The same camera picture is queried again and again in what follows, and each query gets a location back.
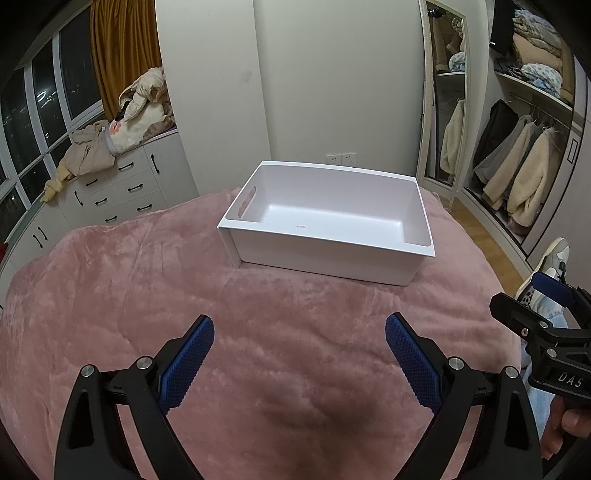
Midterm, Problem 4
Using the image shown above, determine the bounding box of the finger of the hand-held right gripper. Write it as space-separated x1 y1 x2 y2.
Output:
531 271 591 310
490 292 570 346

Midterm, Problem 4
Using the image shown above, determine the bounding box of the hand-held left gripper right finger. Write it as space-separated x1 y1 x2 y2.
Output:
385 313 543 480

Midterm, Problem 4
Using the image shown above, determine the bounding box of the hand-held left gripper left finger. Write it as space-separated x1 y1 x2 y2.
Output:
54 315 216 480

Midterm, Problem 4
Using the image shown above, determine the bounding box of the white plastic storage box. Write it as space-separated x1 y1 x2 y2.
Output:
216 160 437 288

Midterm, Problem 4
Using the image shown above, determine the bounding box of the person's right hand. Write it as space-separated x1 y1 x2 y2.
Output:
541 397 591 456

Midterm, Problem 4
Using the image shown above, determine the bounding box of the person's jeans leg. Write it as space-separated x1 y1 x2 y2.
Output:
519 291 571 439

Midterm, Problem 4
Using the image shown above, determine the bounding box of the white sneaker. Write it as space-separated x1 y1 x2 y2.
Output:
515 237 572 308

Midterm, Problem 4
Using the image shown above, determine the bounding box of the pink fleece blanket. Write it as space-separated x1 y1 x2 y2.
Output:
0 187 527 480

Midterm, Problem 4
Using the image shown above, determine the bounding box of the cream fleece hanging coat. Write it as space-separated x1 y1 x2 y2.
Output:
482 120 539 211
505 127 565 230

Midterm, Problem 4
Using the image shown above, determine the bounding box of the grey hanging hoodie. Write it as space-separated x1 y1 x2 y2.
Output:
475 115 546 186

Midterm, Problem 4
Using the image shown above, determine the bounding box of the black hanging coat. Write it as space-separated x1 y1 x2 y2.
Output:
473 99 522 174

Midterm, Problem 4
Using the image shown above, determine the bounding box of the white dresser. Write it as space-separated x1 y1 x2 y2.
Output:
0 127 200 278

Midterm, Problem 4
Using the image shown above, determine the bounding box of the white framed standing mirror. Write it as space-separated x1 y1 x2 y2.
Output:
418 0 472 211

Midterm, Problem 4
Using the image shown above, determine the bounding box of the open wardrobe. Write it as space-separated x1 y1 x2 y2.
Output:
462 0 591 265

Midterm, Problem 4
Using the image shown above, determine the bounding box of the blue patterned folded blanket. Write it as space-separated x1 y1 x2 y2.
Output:
512 8 561 38
521 62 565 97

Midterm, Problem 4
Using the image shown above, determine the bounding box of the tan fleece garment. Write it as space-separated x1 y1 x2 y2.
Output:
43 121 117 205

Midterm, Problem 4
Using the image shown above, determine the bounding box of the tan folded blanket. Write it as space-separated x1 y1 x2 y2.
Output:
510 33 563 66

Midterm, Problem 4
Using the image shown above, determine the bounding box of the large window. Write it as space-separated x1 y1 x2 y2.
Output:
0 28 106 241

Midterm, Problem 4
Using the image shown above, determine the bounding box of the mustard curtain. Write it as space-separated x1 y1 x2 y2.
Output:
89 0 163 121

